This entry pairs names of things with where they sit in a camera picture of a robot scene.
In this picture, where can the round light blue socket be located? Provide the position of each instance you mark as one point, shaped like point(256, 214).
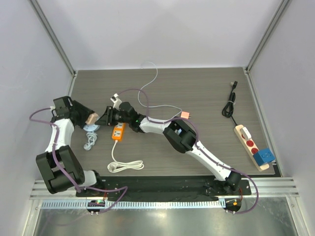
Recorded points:
point(91, 127)

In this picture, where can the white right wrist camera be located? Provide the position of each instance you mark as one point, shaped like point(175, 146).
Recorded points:
point(116, 101)

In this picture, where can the blue cube adapter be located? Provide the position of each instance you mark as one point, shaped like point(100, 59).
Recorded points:
point(264, 156)

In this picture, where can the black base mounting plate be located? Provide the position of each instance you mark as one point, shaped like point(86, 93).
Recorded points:
point(166, 184)

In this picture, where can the aluminium front rail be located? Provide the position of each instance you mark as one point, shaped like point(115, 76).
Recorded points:
point(261, 186)

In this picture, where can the left aluminium frame post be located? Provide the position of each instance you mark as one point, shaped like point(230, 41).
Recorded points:
point(51, 34)

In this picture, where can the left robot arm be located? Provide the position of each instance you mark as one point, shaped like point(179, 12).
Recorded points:
point(58, 165)

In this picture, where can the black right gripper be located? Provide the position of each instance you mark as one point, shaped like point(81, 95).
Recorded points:
point(108, 115)

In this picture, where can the orange power strip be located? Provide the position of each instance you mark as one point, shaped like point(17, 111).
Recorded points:
point(118, 131)

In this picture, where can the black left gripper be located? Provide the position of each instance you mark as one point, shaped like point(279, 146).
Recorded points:
point(84, 111)

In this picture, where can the tan cube socket adapter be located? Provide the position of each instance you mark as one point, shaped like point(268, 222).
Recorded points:
point(92, 118)

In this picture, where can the white slotted cable duct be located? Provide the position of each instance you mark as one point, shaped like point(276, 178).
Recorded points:
point(99, 205)

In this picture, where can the right aluminium frame post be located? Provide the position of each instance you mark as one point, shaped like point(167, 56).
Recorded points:
point(283, 6)

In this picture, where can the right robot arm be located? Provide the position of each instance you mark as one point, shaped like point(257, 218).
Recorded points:
point(180, 134)

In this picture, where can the pink charger plug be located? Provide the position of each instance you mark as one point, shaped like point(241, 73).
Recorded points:
point(185, 115)

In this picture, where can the aluminium frame post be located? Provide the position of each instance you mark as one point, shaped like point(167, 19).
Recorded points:
point(283, 6)
point(51, 34)

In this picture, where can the beige red power strip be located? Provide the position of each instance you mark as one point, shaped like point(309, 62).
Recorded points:
point(250, 147)

